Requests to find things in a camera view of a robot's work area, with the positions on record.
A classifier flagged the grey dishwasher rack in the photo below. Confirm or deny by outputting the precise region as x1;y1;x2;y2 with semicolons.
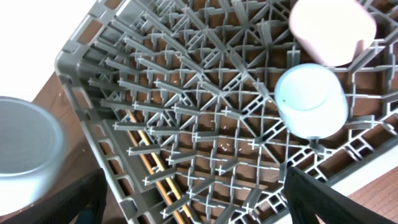
55;1;397;223

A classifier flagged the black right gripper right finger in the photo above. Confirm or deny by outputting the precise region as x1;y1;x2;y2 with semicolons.
284;167;393;224

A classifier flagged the light blue cup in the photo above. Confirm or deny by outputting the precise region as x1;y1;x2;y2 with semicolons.
274;63;348;139

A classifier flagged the wooden chopstick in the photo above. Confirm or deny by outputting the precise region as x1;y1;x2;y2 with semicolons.
127;110;192;224
127;131;172;205

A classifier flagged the light blue rice bowl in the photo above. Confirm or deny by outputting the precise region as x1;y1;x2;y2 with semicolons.
1;96;67;216

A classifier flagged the pink cup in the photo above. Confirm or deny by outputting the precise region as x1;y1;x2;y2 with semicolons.
289;0;377;67

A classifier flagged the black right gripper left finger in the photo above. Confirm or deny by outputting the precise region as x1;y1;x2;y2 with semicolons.
6;169;108;224

